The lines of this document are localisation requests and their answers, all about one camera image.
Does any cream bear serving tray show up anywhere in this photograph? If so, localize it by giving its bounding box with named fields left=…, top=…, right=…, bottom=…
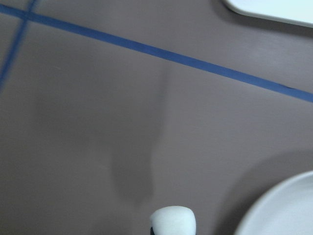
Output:
left=224, top=0, right=313, bottom=28

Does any cream round plate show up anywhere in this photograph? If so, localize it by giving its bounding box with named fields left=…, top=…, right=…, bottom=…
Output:
left=234, top=171, right=313, bottom=235

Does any white bun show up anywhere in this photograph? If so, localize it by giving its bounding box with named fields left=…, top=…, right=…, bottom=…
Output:
left=150, top=206, right=197, bottom=235

